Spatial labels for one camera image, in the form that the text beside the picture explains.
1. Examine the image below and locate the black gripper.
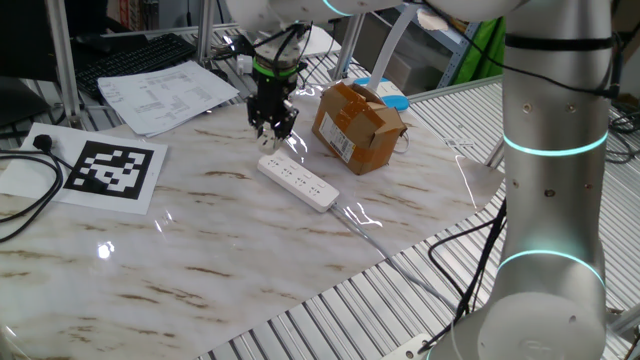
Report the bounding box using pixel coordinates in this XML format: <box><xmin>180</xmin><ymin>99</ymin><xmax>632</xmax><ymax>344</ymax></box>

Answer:
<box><xmin>247</xmin><ymin>74</ymin><xmax>301</xmax><ymax>142</ymax></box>

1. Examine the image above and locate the aluminium frame crossbar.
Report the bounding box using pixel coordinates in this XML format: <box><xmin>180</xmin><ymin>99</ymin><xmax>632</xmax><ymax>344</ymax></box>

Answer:
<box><xmin>102</xmin><ymin>18</ymin><xmax>241</xmax><ymax>40</ymax></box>

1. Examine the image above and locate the stack of printed papers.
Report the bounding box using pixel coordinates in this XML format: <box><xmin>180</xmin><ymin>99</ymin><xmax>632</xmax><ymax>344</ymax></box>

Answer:
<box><xmin>96</xmin><ymin>60</ymin><xmax>241</xmax><ymax>138</ymax></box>

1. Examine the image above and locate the black power cord with plug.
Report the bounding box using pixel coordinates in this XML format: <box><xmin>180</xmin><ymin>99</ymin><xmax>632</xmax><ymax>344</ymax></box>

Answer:
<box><xmin>0</xmin><ymin>133</ymin><xmax>69</xmax><ymax>245</ymax></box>

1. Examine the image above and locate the grey metal shelf rack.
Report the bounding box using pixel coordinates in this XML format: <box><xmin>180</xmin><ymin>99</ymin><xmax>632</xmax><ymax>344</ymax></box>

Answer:
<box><xmin>394</xmin><ymin>2</ymin><xmax>484</xmax><ymax>90</ymax></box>

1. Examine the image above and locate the white four-socket power strip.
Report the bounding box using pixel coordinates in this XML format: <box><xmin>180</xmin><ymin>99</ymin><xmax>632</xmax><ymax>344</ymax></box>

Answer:
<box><xmin>256</xmin><ymin>152</ymin><xmax>341</xmax><ymax>214</ymax></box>

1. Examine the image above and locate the glossy marble pattern mat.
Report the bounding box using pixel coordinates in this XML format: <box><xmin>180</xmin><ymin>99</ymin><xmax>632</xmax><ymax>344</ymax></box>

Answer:
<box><xmin>0</xmin><ymin>94</ymin><xmax>506</xmax><ymax>360</ymax></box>

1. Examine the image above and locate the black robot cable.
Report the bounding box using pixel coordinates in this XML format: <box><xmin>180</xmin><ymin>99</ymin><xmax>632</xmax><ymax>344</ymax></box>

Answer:
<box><xmin>428</xmin><ymin>217</ymin><xmax>504</xmax><ymax>306</ymax></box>
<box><xmin>419</xmin><ymin>199</ymin><xmax>509</xmax><ymax>351</ymax></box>

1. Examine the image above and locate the aluminium frame post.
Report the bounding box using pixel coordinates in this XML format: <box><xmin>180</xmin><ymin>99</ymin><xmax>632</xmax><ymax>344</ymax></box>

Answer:
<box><xmin>45</xmin><ymin>0</ymin><xmax>84</xmax><ymax>129</ymax></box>
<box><xmin>195</xmin><ymin>0</ymin><xmax>216</xmax><ymax>66</ymax></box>
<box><xmin>329</xmin><ymin>12</ymin><xmax>367</xmax><ymax>81</ymax></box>
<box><xmin>484</xmin><ymin>139</ymin><xmax>506</xmax><ymax>169</ymax></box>

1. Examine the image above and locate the white plug adapter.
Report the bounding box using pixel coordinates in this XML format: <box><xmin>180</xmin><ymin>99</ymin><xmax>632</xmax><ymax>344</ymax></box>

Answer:
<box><xmin>257</xmin><ymin>130</ymin><xmax>282</xmax><ymax>155</ymax></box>

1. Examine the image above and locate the paper sheet with fiducial marker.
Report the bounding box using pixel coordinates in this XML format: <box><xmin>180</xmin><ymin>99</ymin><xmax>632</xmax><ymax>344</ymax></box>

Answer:
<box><xmin>0</xmin><ymin>122</ymin><xmax>169</xmax><ymax>216</ymax></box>

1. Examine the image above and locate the taped brown cardboard box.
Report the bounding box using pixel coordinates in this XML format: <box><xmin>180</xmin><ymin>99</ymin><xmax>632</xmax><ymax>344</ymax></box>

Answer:
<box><xmin>310</xmin><ymin>82</ymin><xmax>409</xmax><ymax>176</ymax></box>

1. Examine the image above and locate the white and blue desk lamp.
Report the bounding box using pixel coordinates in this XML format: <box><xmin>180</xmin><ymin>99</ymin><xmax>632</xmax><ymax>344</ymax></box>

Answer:
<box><xmin>352</xmin><ymin>4</ymin><xmax>421</xmax><ymax>112</ymax></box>

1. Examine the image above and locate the green cloth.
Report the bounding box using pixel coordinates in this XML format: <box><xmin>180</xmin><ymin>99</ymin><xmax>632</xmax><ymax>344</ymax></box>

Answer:
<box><xmin>452</xmin><ymin>17</ymin><xmax>506</xmax><ymax>86</ymax></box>

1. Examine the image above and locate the grey power strip cable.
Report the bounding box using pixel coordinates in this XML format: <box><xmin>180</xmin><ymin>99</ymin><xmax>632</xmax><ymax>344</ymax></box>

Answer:
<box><xmin>328</xmin><ymin>203</ymin><xmax>461</xmax><ymax>314</ymax></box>

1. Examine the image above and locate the black computer keyboard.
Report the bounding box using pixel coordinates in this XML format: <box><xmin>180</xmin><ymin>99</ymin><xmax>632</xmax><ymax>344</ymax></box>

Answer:
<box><xmin>74</xmin><ymin>32</ymin><xmax>197</xmax><ymax>94</ymax></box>

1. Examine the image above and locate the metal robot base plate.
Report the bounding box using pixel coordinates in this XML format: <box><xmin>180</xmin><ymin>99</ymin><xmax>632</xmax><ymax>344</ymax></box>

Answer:
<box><xmin>380</xmin><ymin>333</ymin><xmax>432</xmax><ymax>360</ymax></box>

